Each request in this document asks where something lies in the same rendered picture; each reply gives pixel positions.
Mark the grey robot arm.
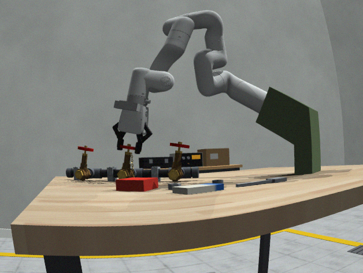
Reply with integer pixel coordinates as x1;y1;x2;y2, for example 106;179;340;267
114;10;267;113

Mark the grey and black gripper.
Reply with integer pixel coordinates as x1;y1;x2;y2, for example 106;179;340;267
113;104;153;154

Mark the red flat block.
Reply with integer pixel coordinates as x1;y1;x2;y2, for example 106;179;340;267
116;178;158;191

